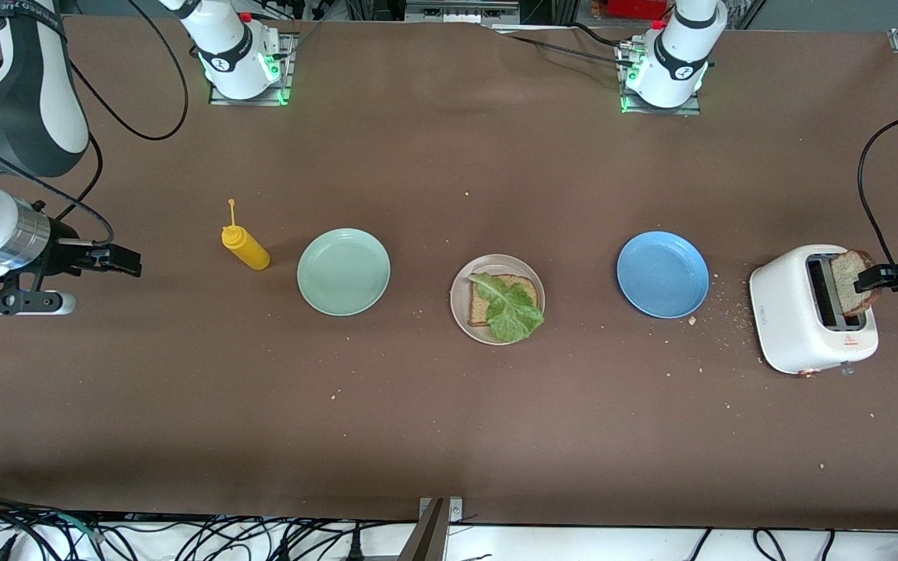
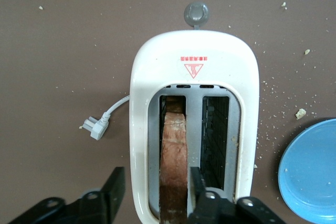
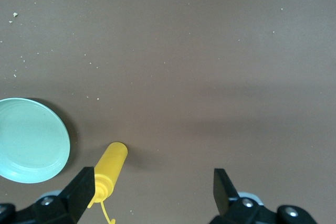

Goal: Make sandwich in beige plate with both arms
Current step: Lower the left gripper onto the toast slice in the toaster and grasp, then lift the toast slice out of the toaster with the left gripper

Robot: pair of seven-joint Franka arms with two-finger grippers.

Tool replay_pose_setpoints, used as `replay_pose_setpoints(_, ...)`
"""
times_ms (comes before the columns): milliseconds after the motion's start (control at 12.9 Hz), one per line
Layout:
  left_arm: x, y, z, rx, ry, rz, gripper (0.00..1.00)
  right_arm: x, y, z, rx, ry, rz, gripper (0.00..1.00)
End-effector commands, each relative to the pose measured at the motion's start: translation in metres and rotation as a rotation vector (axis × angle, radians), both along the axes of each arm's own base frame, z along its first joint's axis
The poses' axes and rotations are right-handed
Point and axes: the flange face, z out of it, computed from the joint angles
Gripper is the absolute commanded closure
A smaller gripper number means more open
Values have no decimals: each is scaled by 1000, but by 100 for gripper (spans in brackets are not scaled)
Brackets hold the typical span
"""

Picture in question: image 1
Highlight silver bracket plate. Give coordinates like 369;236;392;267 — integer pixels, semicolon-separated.
420;497;464;524

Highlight beige plate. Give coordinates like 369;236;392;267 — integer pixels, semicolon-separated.
450;254;546;346

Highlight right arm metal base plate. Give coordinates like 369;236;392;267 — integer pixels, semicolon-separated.
209;33;295;107

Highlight grey metal bar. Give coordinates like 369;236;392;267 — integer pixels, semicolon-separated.
398;499;447;561

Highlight yellow mustard squeeze bottle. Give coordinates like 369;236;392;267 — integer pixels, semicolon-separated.
221;199;271;271

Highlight pale green plate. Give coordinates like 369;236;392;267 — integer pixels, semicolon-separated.
297;228;391;317

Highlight blue plate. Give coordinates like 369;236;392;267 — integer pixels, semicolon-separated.
617;231;710;319

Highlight green lettuce leaf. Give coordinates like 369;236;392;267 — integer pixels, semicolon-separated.
468;272;546;344

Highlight black table cable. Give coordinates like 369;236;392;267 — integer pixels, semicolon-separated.
483;21;641;72

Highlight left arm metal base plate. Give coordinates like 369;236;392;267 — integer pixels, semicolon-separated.
620;39;703;116

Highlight black cable tangle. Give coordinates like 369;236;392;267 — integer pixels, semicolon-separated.
0;489;419;561

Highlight brown bread slice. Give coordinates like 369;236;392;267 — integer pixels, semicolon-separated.
469;274;539;328
829;249;882;317

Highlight aluminium frame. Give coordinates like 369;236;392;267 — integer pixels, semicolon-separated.
405;0;520;24

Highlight white toaster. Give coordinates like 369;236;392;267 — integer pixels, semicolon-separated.
749;244;880;377

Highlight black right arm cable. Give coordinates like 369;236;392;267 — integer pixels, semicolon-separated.
0;0;189;249

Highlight brown table cover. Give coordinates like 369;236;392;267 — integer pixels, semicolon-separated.
0;16;898;531

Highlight red box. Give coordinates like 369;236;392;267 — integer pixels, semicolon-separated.
605;0;668;20

